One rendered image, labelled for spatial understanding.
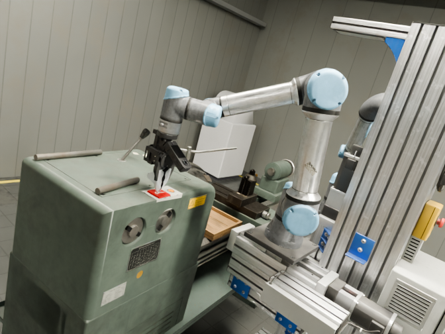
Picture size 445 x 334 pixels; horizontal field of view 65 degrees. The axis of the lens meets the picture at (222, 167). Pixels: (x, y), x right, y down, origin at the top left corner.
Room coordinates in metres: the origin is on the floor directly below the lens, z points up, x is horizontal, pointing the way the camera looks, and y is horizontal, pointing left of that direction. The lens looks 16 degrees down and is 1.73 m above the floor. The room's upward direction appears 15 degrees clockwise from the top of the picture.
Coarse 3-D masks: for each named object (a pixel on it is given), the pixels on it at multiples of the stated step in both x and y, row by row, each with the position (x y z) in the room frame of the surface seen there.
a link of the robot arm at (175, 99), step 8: (168, 88) 1.12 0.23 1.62; (176, 88) 1.12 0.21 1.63; (168, 96) 1.11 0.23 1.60; (176, 96) 1.11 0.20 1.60; (184, 96) 1.12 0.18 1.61; (168, 104) 1.11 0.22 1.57; (176, 104) 1.11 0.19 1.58; (184, 104) 1.11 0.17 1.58; (168, 112) 1.11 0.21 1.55; (176, 112) 1.11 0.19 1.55; (184, 112) 1.11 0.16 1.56; (168, 120) 1.11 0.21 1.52; (176, 120) 1.12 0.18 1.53
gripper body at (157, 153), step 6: (156, 132) 1.15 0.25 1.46; (156, 138) 1.15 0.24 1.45; (162, 138) 1.16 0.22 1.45; (168, 138) 1.11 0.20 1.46; (174, 138) 1.13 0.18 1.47; (150, 144) 1.16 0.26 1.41; (156, 144) 1.14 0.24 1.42; (162, 144) 1.13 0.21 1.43; (150, 150) 1.13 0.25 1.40; (156, 150) 1.12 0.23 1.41; (162, 150) 1.13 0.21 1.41; (144, 156) 1.14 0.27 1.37; (150, 156) 1.13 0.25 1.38; (156, 156) 1.12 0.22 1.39; (162, 156) 1.11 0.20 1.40; (168, 156) 1.13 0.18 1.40; (150, 162) 1.13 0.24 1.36; (162, 162) 1.11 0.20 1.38; (168, 162) 1.13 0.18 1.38; (162, 168) 1.12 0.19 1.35
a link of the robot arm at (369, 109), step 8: (376, 96) 1.64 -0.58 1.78; (368, 104) 1.65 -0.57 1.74; (376, 104) 1.62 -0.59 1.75; (360, 112) 1.69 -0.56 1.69; (368, 112) 1.65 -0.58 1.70; (376, 112) 1.62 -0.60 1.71; (360, 120) 1.72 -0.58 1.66; (368, 120) 1.67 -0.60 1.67; (360, 128) 1.73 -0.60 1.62; (368, 128) 1.72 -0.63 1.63; (352, 136) 1.80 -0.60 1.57; (360, 136) 1.76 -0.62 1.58; (352, 144) 1.82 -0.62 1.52; (360, 144) 1.81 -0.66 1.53
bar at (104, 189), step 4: (124, 180) 1.12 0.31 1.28; (128, 180) 1.13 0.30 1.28; (132, 180) 1.15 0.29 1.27; (136, 180) 1.17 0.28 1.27; (112, 184) 1.06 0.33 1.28; (116, 184) 1.07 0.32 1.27; (120, 184) 1.09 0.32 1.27; (124, 184) 1.11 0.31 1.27; (128, 184) 1.13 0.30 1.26; (96, 188) 1.00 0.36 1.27; (100, 188) 1.00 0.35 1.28; (104, 188) 1.02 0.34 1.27; (108, 188) 1.03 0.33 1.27; (112, 188) 1.05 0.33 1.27; (116, 188) 1.07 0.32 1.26; (96, 192) 1.00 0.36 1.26; (100, 192) 1.00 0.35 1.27; (104, 192) 1.02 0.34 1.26
